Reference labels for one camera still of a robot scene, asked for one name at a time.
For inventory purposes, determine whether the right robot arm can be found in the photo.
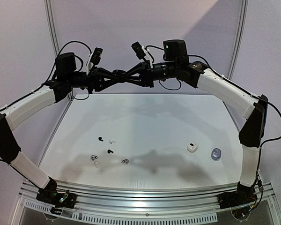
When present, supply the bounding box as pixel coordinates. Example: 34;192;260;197
107;39;268;204

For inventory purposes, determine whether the right aluminium corner post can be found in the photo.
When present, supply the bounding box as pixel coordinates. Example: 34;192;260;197
227;0;248;79

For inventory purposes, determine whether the translucent blue charging case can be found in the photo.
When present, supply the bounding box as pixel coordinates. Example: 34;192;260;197
211;148;222;161

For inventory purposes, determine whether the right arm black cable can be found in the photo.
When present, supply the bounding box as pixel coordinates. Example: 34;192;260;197
146;45;281;143

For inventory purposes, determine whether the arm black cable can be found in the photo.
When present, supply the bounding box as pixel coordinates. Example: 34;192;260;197
50;41;93;100
146;45;281;143

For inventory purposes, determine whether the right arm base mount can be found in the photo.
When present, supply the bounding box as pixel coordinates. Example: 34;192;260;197
217;182;257;209

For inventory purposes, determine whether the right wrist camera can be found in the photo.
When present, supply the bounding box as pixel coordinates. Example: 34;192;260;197
131;42;153;68

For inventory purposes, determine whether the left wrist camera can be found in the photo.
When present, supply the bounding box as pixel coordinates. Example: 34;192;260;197
86;47;103;74

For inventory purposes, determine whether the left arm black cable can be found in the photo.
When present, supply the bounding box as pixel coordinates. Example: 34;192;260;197
50;41;93;100

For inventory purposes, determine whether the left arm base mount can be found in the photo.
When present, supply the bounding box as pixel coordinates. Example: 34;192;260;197
36;189;78;215

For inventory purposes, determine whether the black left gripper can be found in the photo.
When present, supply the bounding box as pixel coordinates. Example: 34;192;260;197
67;67;120;93

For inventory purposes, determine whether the left aluminium corner post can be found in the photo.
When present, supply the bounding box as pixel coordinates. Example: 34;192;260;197
44;0;60;56

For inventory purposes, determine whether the white charging case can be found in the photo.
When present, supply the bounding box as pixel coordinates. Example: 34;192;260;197
186;143;198;153

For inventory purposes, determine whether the aluminium front rail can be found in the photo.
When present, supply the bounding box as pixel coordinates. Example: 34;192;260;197
18;180;276;211

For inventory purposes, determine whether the perforated white cable tray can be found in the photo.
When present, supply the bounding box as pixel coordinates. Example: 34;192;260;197
20;200;218;225

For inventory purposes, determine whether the aluminium corner post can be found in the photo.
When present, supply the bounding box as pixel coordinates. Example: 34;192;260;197
44;0;60;56
227;0;248;79

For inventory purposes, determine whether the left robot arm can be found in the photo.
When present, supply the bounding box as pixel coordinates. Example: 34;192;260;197
0;52;147;203

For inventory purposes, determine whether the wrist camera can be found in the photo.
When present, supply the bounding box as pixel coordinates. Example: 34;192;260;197
86;47;103;74
131;42;153;68

